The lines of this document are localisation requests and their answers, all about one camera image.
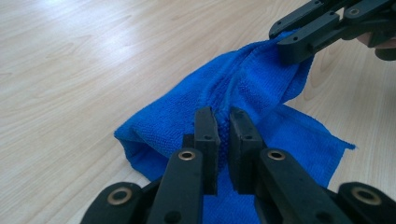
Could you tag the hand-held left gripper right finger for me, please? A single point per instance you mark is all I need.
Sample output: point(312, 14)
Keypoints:
point(246, 149)

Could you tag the blue towel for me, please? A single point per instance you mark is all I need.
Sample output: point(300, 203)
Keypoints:
point(243, 84)

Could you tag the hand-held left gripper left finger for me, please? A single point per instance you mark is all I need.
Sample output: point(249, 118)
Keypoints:
point(205, 140)

